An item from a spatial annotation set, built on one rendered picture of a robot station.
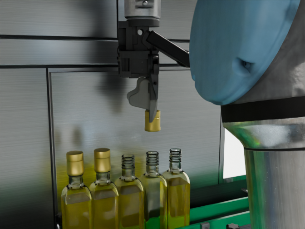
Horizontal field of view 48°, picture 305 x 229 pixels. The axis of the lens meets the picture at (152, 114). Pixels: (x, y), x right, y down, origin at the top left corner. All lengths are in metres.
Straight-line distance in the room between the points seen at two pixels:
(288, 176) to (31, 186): 0.71
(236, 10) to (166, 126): 0.70
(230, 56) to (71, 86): 0.61
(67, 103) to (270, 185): 0.62
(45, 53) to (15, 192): 0.33
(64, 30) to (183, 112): 0.37
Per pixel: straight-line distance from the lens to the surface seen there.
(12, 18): 0.83
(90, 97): 0.82
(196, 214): 0.93
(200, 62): 0.28
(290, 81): 0.24
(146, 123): 0.74
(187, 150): 0.96
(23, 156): 0.86
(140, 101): 0.71
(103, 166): 0.72
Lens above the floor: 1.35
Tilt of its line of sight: 9 degrees down
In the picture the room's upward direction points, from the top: straight up
